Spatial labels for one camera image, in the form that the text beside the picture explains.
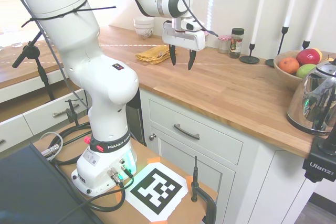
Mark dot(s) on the tall black candle holder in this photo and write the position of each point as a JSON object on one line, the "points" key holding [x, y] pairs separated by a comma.
{"points": [[281, 43]]}

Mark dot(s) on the white bowl with floral print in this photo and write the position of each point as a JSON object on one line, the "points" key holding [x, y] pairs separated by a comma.
{"points": [[144, 33]]}

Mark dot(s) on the short black candle holder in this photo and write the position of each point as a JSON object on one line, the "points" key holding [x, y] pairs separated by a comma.
{"points": [[250, 57]]}

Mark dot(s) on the round metal cabinet knob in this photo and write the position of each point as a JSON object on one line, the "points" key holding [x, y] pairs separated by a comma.
{"points": [[152, 137]]}

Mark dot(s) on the black tripod stand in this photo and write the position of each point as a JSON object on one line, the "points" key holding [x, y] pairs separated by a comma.
{"points": [[29, 51]]}

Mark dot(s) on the stainless steel kettle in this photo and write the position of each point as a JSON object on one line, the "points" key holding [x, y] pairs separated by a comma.
{"points": [[312, 100]]}

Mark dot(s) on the white kitchen cabinet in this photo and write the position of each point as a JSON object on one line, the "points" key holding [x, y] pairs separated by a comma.
{"points": [[236, 155]]}

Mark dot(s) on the wooden fruit bowl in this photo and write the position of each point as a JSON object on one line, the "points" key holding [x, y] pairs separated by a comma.
{"points": [[282, 73]]}

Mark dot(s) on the brown mounting board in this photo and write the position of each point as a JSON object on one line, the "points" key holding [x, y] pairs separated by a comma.
{"points": [[183, 209]]}

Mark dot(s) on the small black clamp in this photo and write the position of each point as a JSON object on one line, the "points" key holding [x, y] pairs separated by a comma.
{"points": [[71, 112]]}

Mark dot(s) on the green apple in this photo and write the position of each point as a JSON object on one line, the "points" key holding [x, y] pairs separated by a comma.
{"points": [[305, 70]]}

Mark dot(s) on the orange fruit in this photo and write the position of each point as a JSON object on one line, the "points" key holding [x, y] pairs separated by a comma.
{"points": [[288, 64]]}

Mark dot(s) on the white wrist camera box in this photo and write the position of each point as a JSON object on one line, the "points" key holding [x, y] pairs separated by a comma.
{"points": [[189, 25]]}

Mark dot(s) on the dark flat box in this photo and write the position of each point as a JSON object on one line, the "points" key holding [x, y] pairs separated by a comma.
{"points": [[31, 190]]}

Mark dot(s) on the yellow terry cloth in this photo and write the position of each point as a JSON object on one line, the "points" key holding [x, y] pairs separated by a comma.
{"points": [[153, 54]]}

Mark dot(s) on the tall white taper candle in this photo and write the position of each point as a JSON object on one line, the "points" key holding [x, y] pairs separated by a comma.
{"points": [[319, 6], [260, 9], [292, 1]]}

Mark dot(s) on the plain white bowl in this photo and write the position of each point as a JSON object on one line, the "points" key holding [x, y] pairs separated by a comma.
{"points": [[143, 22]]}

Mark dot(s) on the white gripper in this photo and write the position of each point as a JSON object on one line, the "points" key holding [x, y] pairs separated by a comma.
{"points": [[183, 39]]}

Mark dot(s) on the black Ulanzi camera mount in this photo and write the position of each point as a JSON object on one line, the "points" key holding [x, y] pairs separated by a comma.
{"points": [[319, 165]]}

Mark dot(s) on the glass jar red gingham lid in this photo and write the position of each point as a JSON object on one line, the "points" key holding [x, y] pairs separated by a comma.
{"points": [[207, 34], [224, 43]]}

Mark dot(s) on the white low drawer unit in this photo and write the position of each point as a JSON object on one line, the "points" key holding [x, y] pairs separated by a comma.
{"points": [[39, 113]]}

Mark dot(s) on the large black bar clamp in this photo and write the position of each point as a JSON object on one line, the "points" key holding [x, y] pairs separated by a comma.
{"points": [[194, 179]]}

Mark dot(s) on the yellow fruit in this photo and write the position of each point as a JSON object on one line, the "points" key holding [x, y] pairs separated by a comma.
{"points": [[319, 53]]}

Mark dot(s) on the spice jar with black lid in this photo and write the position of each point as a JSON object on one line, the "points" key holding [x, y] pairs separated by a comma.
{"points": [[236, 44]]}

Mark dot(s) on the black and white marker sheet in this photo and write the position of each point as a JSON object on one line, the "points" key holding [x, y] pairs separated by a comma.
{"points": [[157, 191]]}

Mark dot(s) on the red apple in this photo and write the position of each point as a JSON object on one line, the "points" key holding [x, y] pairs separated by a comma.
{"points": [[308, 56]]}

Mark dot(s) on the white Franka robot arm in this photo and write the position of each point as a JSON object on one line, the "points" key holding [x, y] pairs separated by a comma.
{"points": [[78, 51]]}

